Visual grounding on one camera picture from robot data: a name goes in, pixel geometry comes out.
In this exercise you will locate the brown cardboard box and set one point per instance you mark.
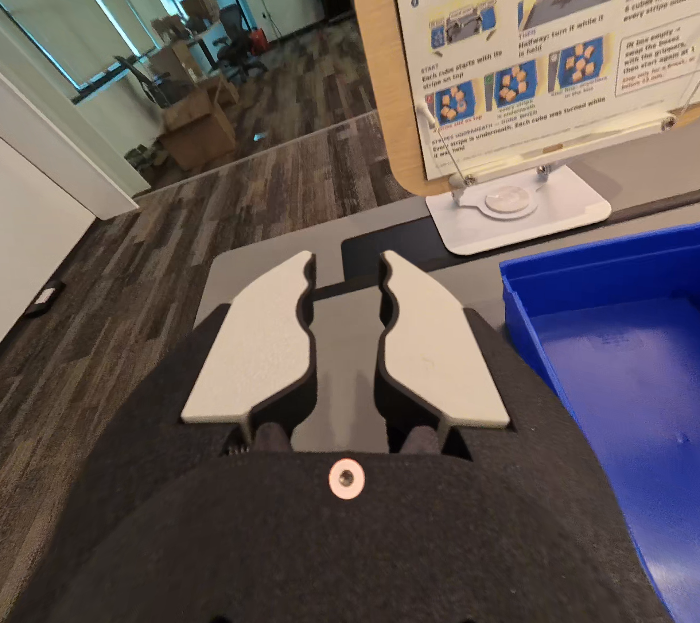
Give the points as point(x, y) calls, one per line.
point(175, 59)
point(199, 7)
point(197, 136)

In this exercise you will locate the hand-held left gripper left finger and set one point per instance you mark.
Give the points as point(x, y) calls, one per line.
point(251, 355)

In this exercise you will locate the instruction sheet on clipboard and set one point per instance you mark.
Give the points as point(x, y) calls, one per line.
point(383, 59)

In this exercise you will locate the black mesh office chair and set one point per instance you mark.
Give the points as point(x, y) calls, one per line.
point(238, 48)

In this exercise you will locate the blue plastic bin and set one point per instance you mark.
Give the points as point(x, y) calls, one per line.
point(629, 387)

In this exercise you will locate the small black floor device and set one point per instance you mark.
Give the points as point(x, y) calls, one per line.
point(45, 299)

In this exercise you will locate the printed instruction sheet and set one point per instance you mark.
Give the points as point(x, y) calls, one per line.
point(547, 32)

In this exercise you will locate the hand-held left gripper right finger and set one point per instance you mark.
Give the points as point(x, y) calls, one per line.
point(437, 360)

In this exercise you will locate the red canister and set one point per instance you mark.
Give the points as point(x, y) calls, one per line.
point(260, 40)

